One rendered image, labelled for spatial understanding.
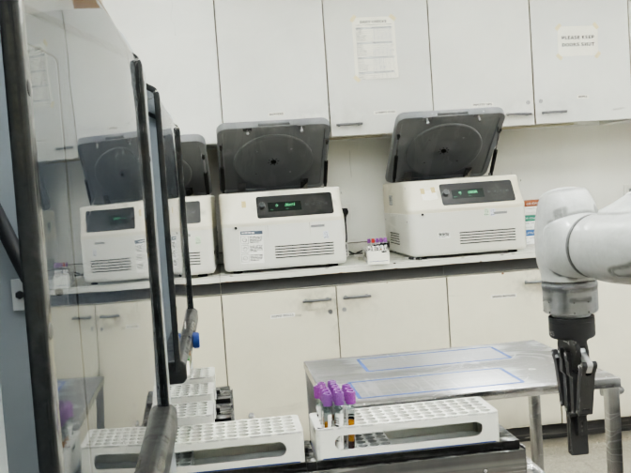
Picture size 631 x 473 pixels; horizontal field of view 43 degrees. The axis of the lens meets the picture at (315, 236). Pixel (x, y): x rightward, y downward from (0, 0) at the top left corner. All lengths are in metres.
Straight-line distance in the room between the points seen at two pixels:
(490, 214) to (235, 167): 1.24
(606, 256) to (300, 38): 2.89
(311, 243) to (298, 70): 0.86
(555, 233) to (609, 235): 0.14
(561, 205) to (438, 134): 2.67
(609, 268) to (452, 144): 2.89
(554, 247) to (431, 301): 2.41
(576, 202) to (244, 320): 2.44
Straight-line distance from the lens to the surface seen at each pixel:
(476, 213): 3.77
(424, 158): 4.12
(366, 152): 4.28
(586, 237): 1.27
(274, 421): 1.37
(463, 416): 1.34
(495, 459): 1.36
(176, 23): 3.96
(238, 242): 3.59
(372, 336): 3.69
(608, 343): 4.06
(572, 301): 1.38
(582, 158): 4.65
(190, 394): 1.60
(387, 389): 1.70
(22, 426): 1.02
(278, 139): 3.84
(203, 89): 3.90
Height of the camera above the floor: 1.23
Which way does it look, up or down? 3 degrees down
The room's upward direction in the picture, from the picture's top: 4 degrees counter-clockwise
